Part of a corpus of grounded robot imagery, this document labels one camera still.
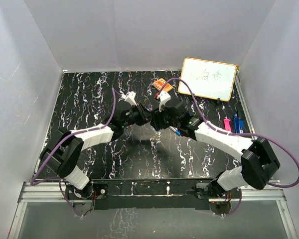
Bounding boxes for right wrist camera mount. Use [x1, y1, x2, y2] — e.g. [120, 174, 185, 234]
[155, 91, 171, 112]

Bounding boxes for aluminium frame rail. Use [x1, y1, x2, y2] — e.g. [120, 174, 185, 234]
[8, 179, 298, 239]

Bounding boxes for blue capped white marker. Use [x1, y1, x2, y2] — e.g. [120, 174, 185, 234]
[169, 126, 181, 136]

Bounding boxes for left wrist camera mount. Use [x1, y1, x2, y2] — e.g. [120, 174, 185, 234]
[121, 91, 137, 106]

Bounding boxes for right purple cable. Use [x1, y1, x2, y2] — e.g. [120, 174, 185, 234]
[158, 78, 299, 217]

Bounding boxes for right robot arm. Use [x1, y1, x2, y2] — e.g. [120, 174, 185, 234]
[150, 96, 280, 198]

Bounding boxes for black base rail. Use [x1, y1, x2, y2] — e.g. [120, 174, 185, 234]
[65, 178, 239, 211]

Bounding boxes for purple cable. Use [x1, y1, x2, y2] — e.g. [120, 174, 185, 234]
[29, 87, 123, 217]
[158, 78, 299, 217]

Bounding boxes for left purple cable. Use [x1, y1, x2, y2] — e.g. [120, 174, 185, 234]
[29, 87, 123, 217]

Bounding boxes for orange card packet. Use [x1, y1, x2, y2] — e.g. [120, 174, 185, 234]
[153, 78, 173, 92]

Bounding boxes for pink clip tool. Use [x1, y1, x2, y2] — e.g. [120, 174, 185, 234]
[224, 119, 232, 132]

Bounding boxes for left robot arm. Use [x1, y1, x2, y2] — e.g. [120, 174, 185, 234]
[39, 101, 151, 199]

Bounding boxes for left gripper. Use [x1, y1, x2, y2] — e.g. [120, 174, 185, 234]
[122, 103, 152, 128]

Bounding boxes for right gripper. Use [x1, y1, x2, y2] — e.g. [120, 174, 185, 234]
[151, 105, 180, 131]

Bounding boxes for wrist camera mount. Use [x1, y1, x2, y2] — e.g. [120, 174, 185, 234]
[121, 91, 137, 106]
[155, 91, 171, 112]

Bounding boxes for small whiteboard yellow frame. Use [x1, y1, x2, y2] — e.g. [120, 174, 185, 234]
[178, 57, 237, 102]

